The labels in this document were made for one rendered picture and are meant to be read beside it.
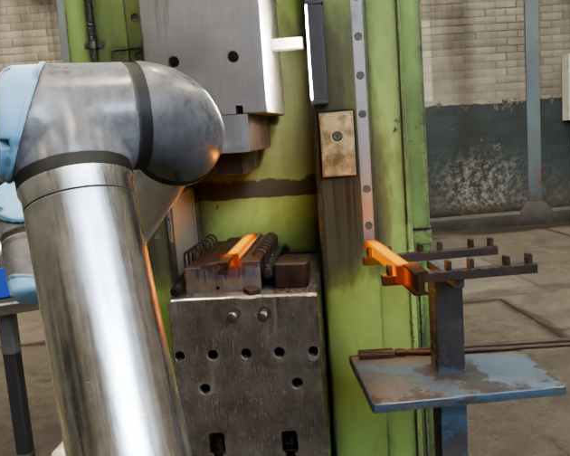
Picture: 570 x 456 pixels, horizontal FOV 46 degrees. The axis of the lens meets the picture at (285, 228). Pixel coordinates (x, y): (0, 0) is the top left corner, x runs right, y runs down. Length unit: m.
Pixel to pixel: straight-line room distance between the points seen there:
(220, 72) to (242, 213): 0.64
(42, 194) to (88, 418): 0.21
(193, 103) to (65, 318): 0.26
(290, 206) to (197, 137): 1.44
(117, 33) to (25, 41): 6.04
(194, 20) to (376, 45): 0.48
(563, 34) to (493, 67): 0.90
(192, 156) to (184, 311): 1.00
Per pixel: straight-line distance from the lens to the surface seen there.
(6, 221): 1.26
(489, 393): 1.44
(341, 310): 1.87
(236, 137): 1.68
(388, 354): 1.62
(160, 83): 0.71
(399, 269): 1.29
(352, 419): 1.98
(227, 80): 1.69
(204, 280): 1.74
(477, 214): 8.18
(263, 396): 1.75
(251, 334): 1.70
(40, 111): 0.68
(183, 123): 0.72
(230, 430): 1.80
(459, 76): 8.07
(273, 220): 2.17
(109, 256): 0.63
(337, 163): 1.78
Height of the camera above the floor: 1.31
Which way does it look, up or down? 8 degrees down
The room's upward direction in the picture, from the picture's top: 4 degrees counter-clockwise
